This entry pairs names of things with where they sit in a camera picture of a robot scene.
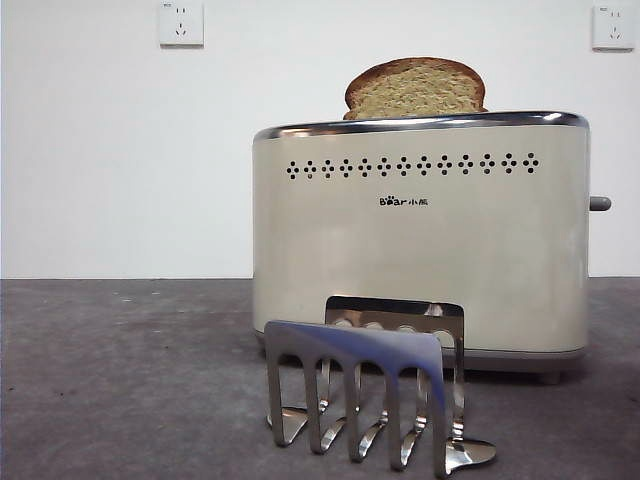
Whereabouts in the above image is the brown-crusted bread slice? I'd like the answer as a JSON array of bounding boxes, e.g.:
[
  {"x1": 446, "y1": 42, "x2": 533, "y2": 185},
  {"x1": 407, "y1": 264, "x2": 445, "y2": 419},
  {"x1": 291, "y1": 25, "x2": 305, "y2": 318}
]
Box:
[{"x1": 342, "y1": 56, "x2": 489, "y2": 121}]

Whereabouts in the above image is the cream two-slot toaster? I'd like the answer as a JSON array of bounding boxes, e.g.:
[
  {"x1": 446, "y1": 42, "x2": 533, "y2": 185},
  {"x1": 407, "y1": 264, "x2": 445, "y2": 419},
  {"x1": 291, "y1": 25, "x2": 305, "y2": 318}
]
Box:
[{"x1": 250, "y1": 109, "x2": 591, "y2": 386}]

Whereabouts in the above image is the shiny metal toast rack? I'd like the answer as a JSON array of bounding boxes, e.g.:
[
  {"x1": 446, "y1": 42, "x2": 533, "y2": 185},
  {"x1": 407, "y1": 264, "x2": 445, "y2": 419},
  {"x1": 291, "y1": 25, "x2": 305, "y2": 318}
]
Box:
[{"x1": 263, "y1": 294, "x2": 498, "y2": 479}]

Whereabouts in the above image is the white wall socket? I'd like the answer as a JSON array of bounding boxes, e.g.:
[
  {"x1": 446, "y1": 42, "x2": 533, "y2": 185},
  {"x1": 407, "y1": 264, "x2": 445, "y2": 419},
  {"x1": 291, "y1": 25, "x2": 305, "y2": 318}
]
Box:
[
  {"x1": 159, "y1": 0, "x2": 205, "y2": 50},
  {"x1": 591, "y1": 4, "x2": 636, "y2": 52}
]

